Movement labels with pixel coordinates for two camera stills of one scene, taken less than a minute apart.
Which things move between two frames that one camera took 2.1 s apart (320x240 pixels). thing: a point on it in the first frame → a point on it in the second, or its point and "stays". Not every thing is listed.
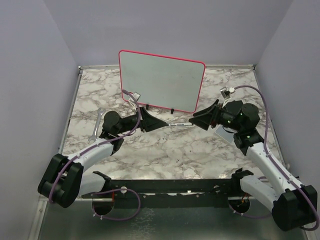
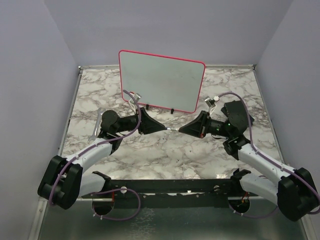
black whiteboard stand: (172, 109) stays
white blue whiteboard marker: (180, 124) → (172, 129)
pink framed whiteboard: (161, 82) stays
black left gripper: (145, 118) stays
